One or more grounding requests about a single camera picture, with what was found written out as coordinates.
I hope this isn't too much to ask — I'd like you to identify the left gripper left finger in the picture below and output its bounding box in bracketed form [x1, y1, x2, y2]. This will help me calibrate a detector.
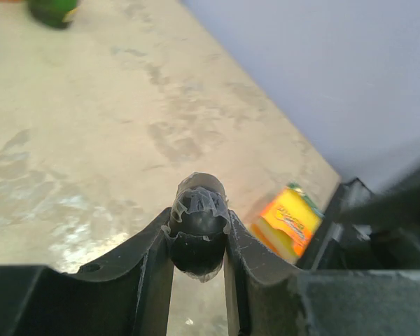
[0, 209, 174, 335]

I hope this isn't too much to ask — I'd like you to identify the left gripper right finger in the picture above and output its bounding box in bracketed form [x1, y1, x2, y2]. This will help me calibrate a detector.
[224, 213, 420, 335]

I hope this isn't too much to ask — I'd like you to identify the black earbud charging case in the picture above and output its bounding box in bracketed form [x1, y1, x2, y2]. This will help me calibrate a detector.
[162, 172, 231, 283]

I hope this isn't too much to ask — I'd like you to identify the orange sponge pack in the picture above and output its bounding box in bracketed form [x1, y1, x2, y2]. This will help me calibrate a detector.
[249, 183, 323, 265]

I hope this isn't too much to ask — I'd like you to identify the green glass bottle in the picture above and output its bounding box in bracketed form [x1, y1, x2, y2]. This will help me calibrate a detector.
[27, 0, 80, 29]

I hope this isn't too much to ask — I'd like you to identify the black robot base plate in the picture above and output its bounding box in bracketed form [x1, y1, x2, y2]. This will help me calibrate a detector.
[297, 179, 420, 272]

